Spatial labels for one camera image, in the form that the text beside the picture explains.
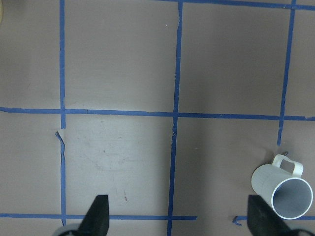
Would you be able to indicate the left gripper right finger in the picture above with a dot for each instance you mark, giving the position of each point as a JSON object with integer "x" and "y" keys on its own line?
{"x": 262, "y": 221}

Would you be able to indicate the white HOME mug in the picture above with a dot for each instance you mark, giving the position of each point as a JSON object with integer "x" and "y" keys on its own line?
{"x": 281, "y": 186}

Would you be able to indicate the wooden mug tree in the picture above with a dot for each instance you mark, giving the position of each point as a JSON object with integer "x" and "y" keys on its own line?
{"x": 1, "y": 11}

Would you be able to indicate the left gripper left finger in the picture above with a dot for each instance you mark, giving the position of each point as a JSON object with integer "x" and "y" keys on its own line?
{"x": 96, "y": 221}

